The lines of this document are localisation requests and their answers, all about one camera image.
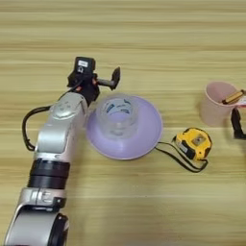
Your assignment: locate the yellow tape measure with strap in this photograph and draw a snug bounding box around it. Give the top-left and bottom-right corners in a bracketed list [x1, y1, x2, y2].
[154, 127, 213, 174]

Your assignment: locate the clear adhesive tape roll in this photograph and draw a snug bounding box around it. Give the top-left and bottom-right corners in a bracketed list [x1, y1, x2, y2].
[95, 93, 140, 140]

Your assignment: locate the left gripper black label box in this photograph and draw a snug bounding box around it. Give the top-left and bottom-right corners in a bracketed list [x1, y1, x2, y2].
[74, 56, 96, 77]

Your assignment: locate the pink plastic cup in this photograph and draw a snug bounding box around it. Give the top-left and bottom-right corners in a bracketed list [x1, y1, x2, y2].
[200, 81, 241, 128]

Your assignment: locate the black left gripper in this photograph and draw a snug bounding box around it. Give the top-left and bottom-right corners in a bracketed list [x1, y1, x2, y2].
[66, 65, 122, 104]

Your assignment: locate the purple plastic plate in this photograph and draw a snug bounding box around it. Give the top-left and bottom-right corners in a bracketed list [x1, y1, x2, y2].
[86, 95, 163, 160]

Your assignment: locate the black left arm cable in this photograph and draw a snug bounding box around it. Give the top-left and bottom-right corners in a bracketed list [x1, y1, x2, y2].
[21, 91, 66, 152]

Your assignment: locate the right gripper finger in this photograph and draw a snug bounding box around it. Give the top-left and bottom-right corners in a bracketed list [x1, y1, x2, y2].
[231, 108, 246, 140]

